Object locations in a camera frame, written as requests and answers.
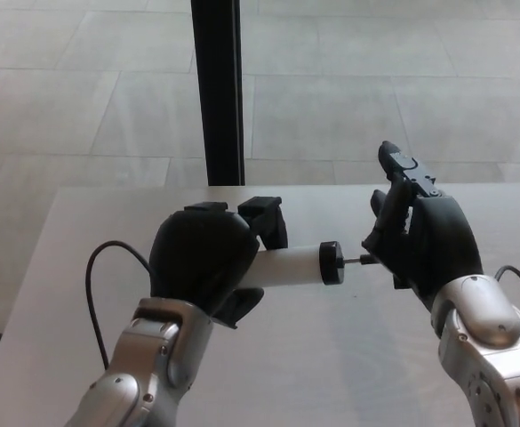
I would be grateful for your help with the black vertical post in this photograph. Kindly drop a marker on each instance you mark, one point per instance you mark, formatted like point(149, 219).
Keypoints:
point(219, 89)

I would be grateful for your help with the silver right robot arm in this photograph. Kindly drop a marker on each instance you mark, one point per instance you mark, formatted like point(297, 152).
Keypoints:
point(486, 347)

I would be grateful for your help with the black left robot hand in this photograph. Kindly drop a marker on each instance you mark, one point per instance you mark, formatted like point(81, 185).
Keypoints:
point(202, 258)

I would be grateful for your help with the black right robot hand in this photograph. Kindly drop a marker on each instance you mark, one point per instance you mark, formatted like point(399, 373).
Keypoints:
point(437, 244)

